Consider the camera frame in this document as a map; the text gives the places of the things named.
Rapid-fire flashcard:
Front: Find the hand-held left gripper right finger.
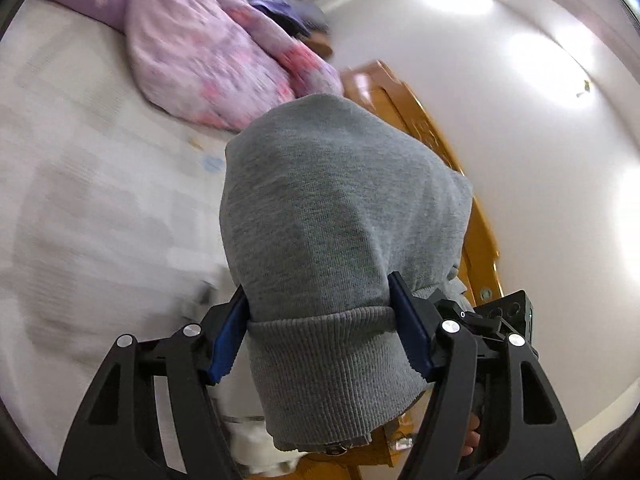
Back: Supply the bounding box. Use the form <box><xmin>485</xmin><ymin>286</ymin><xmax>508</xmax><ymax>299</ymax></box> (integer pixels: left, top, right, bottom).
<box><xmin>387</xmin><ymin>271</ymin><xmax>586</xmax><ymax>480</ymax></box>

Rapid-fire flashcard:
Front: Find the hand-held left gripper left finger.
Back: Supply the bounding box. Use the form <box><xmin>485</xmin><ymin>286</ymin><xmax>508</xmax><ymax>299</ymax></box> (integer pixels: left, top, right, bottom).
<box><xmin>57</xmin><ymin>287</ymin><xmax>251</xmax><ymax>480</ymax></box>

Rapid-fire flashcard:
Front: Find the grey hoodie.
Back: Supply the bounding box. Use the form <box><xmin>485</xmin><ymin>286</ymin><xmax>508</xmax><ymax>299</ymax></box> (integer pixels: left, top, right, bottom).
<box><xmin>220</xmin><ymin>92</ymin><xmax>475</xmax><ymax>452</ymax></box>

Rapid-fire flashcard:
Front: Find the person's right hand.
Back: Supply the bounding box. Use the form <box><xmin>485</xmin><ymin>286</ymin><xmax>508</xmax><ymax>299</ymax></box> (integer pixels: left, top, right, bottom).
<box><xmin>457</xmin><ymin>410</ymin><xmax>484</xmax><ymax>458</ymax></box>

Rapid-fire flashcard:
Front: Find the cream folded sweatshirt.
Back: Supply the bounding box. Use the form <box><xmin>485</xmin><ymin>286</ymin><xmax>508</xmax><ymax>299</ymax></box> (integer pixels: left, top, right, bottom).
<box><xmin>220</xmin><ymin>410</ymin><xmax>311</xmax><ymax>478</ymax></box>

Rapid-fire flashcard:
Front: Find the wooden nightstand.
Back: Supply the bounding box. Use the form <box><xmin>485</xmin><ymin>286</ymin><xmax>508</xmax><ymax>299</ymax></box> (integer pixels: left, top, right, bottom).
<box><xmin>295</xmin><ymin>400</ymin><xmax>431</xmax><ymax>480</ymax></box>

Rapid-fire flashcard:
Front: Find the wooden bed headboard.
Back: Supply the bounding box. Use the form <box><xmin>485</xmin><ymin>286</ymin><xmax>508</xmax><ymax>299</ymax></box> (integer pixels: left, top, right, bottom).
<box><xmin>340</xmin><ymin>60</ymin><xmax>501</xmax><ymax>301</ymax></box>

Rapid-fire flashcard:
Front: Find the bed with floral sheet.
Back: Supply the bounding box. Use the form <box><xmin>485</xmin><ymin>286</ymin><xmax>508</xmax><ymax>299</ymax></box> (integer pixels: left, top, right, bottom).
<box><xmin>0</xmin><ymin>0</ymin><xmax>261</xmax><ymax>476</ymax></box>

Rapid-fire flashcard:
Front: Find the purple floral quilt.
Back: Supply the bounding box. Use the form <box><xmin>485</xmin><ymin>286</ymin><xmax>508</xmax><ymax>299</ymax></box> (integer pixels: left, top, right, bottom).
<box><xmin>31</xmin><ymin>0</ymin><xmax>346</xmax><ymax>133</ymax></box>

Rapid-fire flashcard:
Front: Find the brown wooden cabinet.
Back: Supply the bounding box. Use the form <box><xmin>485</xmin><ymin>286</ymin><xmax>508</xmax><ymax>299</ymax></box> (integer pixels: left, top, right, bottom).
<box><xmin>305</xmin><ymin>27</ymin><xmax>335</xmax><ymax>59</ymax></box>

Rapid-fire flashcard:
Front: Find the dark blue pillow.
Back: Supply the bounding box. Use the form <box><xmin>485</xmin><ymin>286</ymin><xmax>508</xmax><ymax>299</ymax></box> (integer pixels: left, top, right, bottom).
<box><xmin>240</xmin><ymin>0</ymin><xmax>331</xmax><ymax>36</ymax></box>

